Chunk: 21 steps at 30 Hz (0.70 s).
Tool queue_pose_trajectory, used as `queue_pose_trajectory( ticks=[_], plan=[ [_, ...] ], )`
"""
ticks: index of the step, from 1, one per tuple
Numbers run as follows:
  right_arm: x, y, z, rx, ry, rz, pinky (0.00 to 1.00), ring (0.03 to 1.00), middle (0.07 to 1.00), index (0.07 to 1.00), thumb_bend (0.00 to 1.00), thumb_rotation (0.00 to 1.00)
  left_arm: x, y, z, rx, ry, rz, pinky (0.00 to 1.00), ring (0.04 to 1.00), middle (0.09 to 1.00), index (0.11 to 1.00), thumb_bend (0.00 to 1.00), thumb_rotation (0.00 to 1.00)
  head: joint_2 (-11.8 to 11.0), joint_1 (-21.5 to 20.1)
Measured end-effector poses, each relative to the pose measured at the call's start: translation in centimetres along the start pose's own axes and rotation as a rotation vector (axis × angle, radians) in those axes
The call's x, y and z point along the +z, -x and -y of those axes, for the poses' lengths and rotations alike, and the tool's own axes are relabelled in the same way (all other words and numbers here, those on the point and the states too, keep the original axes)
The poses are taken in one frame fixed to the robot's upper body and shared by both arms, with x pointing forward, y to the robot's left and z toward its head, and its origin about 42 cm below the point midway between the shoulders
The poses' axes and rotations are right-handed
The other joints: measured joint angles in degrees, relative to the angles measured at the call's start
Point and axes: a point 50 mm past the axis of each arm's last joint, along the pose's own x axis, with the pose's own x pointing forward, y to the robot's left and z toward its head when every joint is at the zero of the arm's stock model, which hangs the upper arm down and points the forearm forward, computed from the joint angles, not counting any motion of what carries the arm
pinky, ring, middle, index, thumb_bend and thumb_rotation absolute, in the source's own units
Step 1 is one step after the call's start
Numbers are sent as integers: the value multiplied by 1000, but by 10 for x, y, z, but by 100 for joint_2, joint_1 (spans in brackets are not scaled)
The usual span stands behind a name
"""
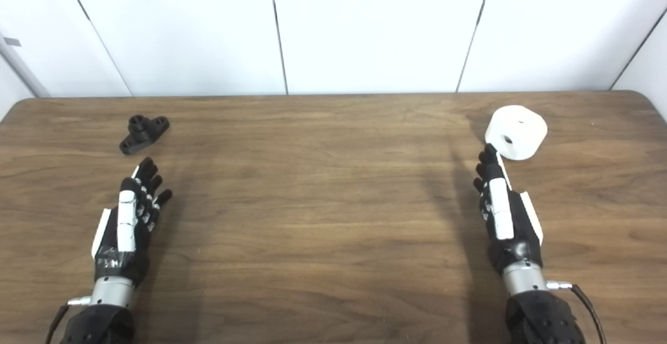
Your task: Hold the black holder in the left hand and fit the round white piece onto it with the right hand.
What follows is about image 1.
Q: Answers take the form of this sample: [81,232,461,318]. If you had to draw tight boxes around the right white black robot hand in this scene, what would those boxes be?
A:
[473,143,544,277]

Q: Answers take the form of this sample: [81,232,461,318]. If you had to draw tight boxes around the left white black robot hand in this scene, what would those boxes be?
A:
[91,157,173,287]

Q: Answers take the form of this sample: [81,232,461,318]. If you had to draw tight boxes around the black flanged holder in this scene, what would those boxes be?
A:
[119,115,170,155]

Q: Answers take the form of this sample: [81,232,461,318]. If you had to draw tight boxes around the round white piece with holes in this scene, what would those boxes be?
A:
[485,105,548,161]

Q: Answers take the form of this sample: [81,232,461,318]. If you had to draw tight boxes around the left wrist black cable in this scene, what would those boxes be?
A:
[46,296,92,344]

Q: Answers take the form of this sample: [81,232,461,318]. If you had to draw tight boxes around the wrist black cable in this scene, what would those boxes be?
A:
[46,296,92,344]
[546,280,607,344]

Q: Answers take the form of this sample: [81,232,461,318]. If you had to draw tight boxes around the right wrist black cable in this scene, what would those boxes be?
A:
[546,280,607,344]

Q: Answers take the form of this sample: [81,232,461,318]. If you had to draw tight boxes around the gray wall corner post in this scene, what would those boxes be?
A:
[0,34,50,98]

